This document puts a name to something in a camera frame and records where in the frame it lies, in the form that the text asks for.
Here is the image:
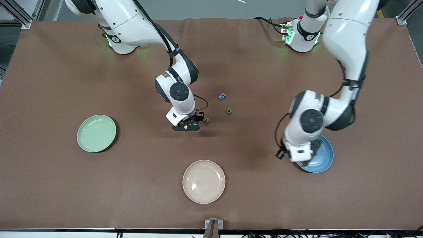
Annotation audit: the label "light green plate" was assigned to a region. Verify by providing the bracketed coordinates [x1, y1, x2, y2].
[77, 114, 117, 153]

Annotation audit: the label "tangled black cables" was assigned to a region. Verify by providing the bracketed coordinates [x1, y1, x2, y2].
[241, 231, 423, 238]

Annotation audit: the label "brown table cover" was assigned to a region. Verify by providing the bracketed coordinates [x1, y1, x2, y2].
[0, 17, 423, 230]

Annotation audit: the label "left arm base connector bracket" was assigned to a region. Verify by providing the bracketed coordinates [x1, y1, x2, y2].
[281, 20, 295, 45]

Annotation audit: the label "black table edge strip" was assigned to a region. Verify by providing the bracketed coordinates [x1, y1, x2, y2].
[0, 228, 423, 233]

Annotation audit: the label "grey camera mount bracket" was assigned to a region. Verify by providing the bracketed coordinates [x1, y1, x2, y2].
[202, 219, 224, 238]

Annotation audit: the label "blue plate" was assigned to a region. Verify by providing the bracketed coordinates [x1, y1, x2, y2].
[296, 134, 334, 173]

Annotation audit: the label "beige plate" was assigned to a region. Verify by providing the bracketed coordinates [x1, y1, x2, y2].
[182, 160, 226, 204]

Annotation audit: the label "black left arm base cable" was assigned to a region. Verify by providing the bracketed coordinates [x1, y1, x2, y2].
[254, 17, 285, 35]

